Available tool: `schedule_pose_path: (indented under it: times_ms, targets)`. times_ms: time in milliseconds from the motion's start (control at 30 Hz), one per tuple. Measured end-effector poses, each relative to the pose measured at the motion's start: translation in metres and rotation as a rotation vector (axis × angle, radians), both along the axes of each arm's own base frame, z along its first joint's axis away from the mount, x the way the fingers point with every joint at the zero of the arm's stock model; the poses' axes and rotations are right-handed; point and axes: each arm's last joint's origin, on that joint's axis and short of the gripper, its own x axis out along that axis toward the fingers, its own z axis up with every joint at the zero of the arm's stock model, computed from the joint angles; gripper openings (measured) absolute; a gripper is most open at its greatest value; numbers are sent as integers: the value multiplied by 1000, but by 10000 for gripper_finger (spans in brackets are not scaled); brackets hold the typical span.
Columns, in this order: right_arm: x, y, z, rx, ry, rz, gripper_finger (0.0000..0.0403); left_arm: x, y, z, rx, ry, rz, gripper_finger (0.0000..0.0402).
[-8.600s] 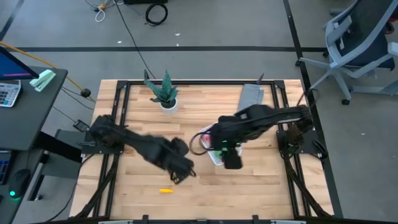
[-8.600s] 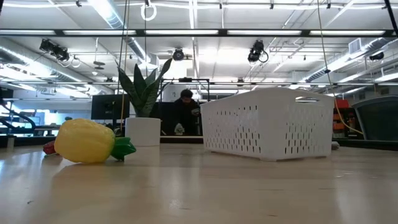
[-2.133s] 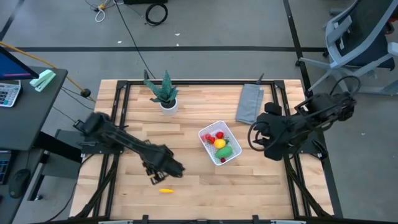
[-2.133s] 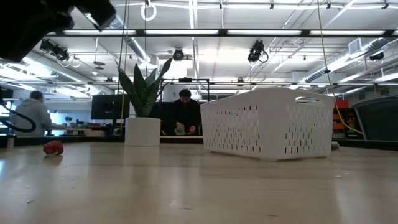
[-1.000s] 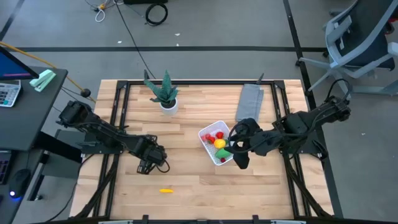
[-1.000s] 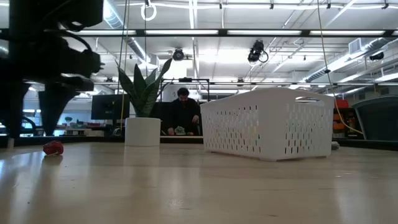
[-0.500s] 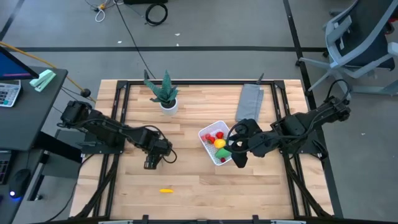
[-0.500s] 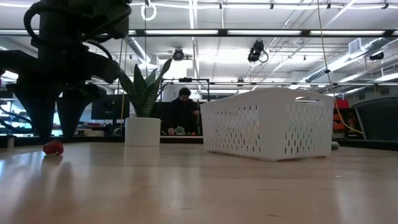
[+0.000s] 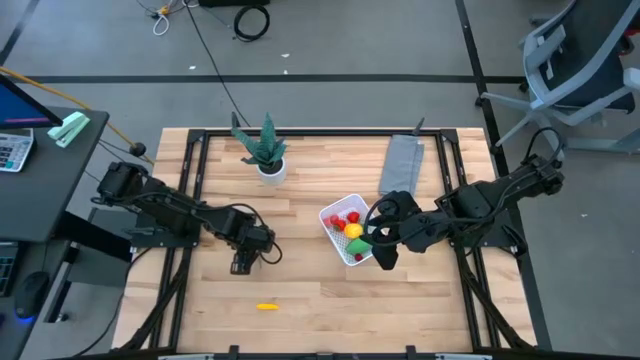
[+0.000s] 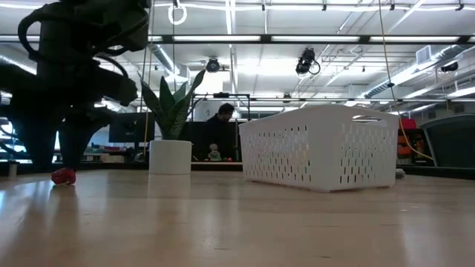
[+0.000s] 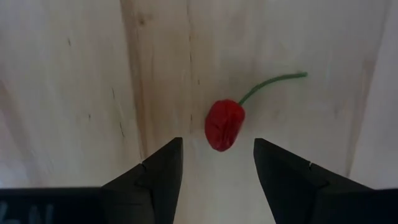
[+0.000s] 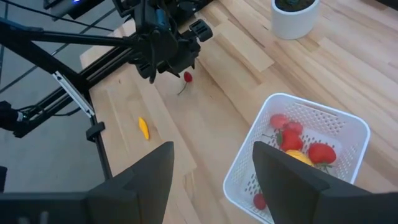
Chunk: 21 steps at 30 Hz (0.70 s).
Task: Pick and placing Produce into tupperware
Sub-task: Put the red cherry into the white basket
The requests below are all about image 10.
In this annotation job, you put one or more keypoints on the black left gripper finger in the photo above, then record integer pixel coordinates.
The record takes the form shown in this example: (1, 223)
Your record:
(35, 141)
(74, 141)

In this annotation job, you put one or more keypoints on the red toy cherry with stem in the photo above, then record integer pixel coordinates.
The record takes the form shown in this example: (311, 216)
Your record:
(64, 177)

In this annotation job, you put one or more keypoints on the white perforated plastic basket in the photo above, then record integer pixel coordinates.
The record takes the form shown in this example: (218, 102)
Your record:
(319, 122)

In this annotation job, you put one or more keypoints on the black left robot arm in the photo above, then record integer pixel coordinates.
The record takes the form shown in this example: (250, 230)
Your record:
(74, 29)

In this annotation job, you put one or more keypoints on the black background monitor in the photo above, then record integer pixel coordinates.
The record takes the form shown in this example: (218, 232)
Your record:
(130, 128)

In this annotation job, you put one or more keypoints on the white round plant pot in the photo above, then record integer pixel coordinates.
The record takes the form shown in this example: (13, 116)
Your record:
(170, 157)

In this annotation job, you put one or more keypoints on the green snake plant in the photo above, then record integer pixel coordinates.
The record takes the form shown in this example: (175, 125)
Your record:
(170, 111)

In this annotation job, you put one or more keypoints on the black partition panel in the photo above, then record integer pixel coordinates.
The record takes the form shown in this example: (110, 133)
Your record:
(196, 148)

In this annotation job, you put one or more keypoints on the small green white figurine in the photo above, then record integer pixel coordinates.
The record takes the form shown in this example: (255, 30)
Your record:
(214, 153)

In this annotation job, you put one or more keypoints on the person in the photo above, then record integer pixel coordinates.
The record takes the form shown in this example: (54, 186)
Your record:
(219, 137)

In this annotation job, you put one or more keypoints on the black round ceiling device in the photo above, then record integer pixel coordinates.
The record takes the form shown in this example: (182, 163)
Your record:
(212, 65)

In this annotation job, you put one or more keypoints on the overhead light bar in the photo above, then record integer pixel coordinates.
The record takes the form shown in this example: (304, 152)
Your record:
(215, 38)

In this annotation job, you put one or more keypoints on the orange storage bin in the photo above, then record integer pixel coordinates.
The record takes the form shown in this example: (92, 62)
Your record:
(402, 150)

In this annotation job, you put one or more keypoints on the red storage box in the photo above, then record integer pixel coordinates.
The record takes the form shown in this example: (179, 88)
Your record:
(408, 124)

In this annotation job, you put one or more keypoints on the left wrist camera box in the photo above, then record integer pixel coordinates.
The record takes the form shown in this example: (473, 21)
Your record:
(126, 92)

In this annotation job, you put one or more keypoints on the black overhead camera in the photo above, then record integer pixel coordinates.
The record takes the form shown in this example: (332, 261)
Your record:
(305, 61)

